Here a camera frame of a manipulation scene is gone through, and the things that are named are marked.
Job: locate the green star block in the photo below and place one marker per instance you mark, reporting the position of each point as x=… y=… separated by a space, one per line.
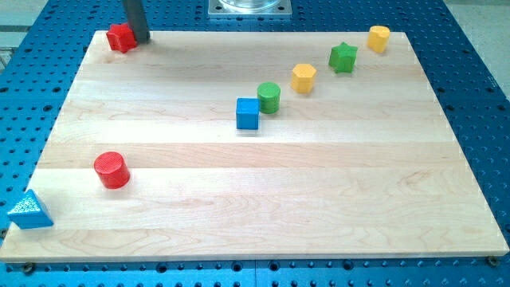
x=342 y=58

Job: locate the red star block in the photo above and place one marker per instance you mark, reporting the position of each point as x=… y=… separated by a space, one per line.
x=121 y=37

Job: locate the blue cube block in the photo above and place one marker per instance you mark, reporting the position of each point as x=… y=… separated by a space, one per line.
x=247 y=113

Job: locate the green cylinder block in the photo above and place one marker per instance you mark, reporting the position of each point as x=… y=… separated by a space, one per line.
x=268 y=93

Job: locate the light wooden board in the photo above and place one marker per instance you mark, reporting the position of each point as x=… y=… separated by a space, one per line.
x=366 y=165

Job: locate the yellow hexagon block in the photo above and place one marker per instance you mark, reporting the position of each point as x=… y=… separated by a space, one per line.
x=303 y=78

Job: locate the red cylinder block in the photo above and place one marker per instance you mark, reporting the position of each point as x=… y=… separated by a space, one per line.
x=112 y=170

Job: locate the yellow heart block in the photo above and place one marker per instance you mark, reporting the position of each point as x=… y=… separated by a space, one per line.
x=378 y=38

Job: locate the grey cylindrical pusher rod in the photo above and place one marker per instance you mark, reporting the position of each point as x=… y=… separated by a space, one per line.
x=137 y=21

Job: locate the blue perforated table plate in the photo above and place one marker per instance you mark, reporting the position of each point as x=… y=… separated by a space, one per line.
x=461 y=45

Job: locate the blue triangle block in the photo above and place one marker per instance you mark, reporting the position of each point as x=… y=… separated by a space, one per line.
x=30 y=212

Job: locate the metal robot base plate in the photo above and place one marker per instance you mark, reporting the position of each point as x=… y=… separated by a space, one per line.
x=249 y=9

